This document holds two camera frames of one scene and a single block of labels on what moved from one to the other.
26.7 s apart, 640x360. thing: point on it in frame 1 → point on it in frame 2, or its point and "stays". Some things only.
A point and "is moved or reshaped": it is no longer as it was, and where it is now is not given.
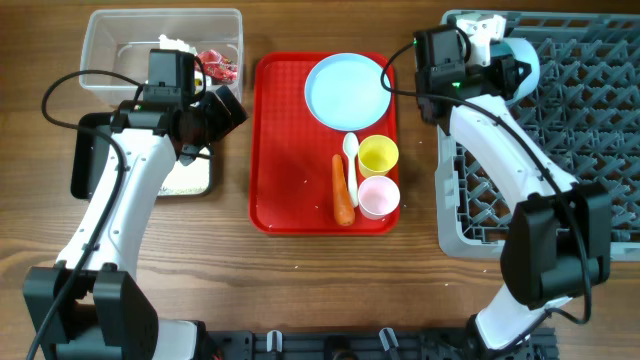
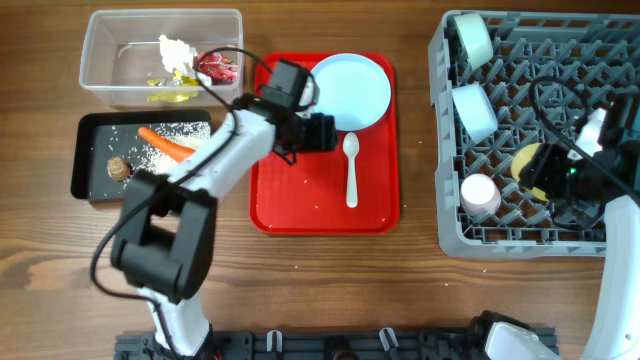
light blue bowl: [524, 52] is moved or reshaped
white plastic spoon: [350, 147] stays
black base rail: [422, 345] stays
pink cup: [378, 196] → [479, 193]
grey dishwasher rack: [583, 109] stays
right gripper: [497, 70] → [540, 170]
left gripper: [223, 122] → [323, 135]
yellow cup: [377, 155] is moved or reshaped
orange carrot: [344, 202] is moved or reshaped
